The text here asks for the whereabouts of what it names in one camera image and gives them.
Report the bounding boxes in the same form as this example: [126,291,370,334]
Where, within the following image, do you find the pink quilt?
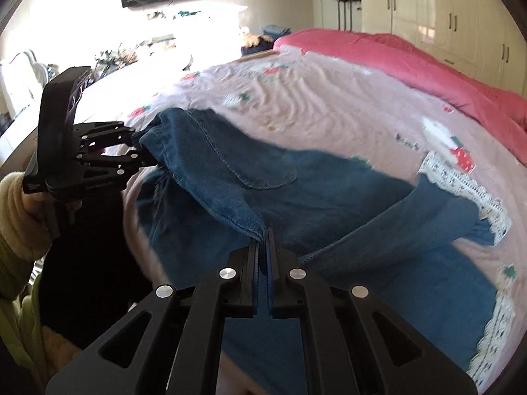
[273,29,527,163]

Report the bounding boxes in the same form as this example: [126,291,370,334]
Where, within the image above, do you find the white glossy wardrobe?
[361,0,526,95]

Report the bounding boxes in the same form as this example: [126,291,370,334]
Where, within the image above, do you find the left hand red nails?
[21,192,82,239]

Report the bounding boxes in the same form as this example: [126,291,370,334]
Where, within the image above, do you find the pink strawberry print bedsheet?
[121,46,526,390]

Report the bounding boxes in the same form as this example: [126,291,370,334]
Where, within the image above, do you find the blue denim pants lace hem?
[133,108,513,387]

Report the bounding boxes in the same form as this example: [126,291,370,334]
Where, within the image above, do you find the left forearm green fleece sleeve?
[1,172,80,394]

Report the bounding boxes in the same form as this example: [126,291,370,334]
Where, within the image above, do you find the black trousers of person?
[39,190,169,350]

